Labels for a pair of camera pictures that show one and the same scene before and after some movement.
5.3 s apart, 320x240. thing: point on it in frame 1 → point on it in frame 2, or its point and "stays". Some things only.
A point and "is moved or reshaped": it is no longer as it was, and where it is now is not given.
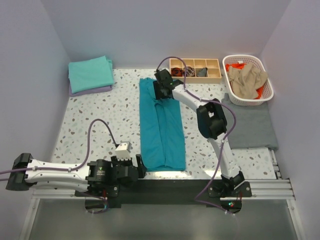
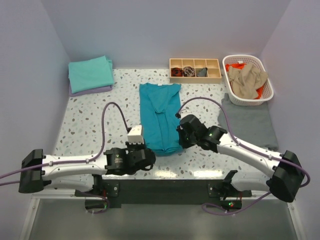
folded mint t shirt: x=89 y=74 stays
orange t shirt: x=239 y=66 stays
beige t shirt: x=244 y=82 stays
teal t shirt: x=162 y=139 is moved or reshaped
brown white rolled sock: x=190 y=71 stays
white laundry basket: x=267 y=93 stays
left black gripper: x=140 y=165 → x=129 y=146
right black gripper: x=157 y=94 → x=182 y=142
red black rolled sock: x=177 y=72 stays
